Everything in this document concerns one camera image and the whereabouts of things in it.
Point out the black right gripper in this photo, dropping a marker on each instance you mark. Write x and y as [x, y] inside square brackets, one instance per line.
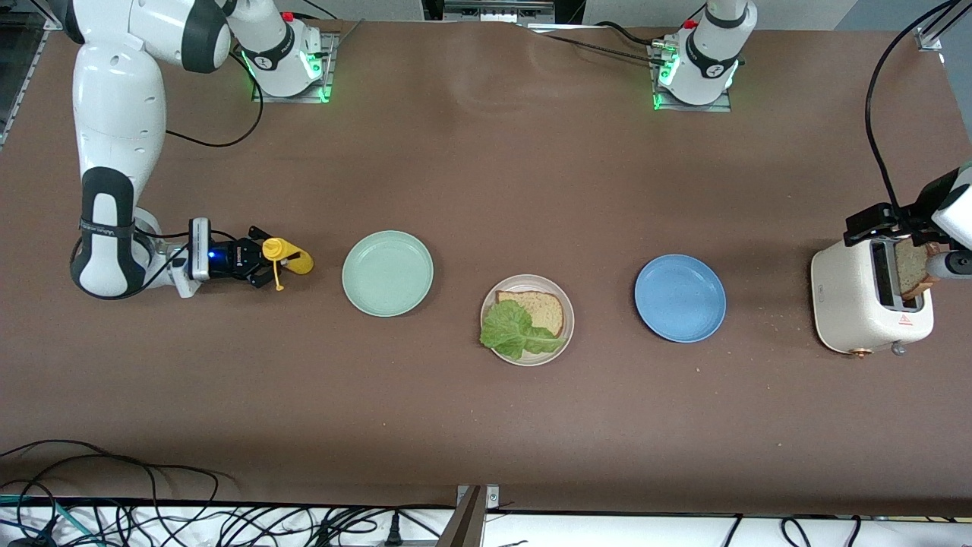
[244, 255]

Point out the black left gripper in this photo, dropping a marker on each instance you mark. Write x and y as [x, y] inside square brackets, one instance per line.
[921, 206]

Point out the yellow squeeze bottle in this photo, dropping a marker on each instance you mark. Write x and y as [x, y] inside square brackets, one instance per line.
[300, 262]

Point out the green lettuce leaf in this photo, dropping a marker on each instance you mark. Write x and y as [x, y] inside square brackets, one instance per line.
[509, 327]

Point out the brown bread slice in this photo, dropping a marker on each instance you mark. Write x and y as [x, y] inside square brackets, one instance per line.
[543, 308]
[911, 270]

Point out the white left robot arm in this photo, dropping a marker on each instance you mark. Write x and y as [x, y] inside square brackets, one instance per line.
[710, 53]

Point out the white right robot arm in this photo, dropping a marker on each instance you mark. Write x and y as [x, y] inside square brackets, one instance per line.
[118, 114]

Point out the mint green plate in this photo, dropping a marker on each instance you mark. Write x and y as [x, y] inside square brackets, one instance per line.
[387, 273]

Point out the blue plate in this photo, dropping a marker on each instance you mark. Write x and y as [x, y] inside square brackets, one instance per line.
[680, 298]

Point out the beige plate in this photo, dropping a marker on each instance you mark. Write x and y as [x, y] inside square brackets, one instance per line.
[531, 282]

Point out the white toaster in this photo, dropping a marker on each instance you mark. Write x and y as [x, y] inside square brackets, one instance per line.
[847, 304]

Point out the black power plug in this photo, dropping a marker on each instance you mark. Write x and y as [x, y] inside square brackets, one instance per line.
[392, 528]

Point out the grey metal beam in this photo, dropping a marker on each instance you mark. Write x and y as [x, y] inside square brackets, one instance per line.
[463, 528]

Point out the grey metal device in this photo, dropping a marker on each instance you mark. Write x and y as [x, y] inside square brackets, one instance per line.
[493, 9]

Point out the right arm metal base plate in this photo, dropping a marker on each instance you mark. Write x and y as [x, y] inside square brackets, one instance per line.
[288, 99]

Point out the aluminium frame rail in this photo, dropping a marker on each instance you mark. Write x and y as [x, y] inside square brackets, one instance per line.
[928, 39]
[30, 83]

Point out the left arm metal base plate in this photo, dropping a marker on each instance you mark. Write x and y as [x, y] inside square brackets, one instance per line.
[695, 108]

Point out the grey metal bracket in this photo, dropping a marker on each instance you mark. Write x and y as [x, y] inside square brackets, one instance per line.
[492, 497]

